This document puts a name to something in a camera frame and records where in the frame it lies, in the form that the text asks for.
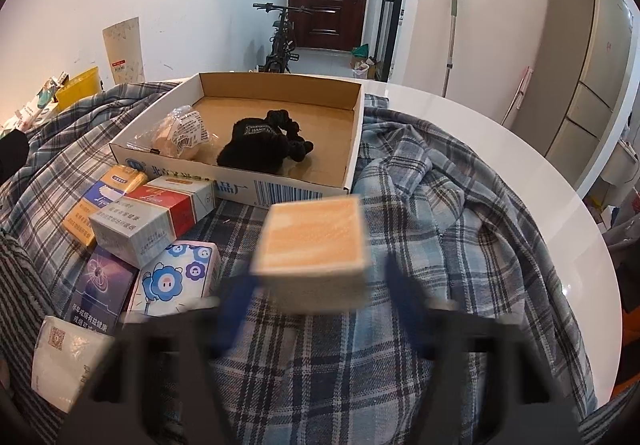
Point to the beige refrigerator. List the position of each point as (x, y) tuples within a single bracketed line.
[(576, 81)]

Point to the black fuzzy pouch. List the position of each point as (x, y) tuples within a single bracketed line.
[(262, 145)]

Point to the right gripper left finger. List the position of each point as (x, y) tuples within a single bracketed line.
[(161, 368)]

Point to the small beige square box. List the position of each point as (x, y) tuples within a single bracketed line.
[(312, 256)]

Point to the white red medicine box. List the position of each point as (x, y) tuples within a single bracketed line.
[(139, 226)]

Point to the black bicycle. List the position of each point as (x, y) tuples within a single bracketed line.
[(283, 42)]

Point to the blue flower tissue pack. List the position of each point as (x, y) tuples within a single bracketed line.
[(175, 280)]

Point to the pink broom and dustpan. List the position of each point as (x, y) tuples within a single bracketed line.
[(518, 98)]

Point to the bagged beige roll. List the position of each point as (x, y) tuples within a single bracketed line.
[(181, 134)]

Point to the open cardboard tray box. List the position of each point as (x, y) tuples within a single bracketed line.
[(329, 113)]

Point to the dark purple box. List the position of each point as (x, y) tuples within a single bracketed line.
[(101, 293)]

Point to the yellow plastic bin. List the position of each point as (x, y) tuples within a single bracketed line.
[(83, 85)]

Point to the blue plaid shirt cloth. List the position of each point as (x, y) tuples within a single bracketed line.
[(454, 227)]

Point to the boxes on hallway floor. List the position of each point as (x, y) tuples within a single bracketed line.
[(365, 66)]

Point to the white tissue pack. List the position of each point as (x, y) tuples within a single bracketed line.
[(64, 358)]

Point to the white tall tumbler cup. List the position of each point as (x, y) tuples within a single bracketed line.
[(124, 53)]

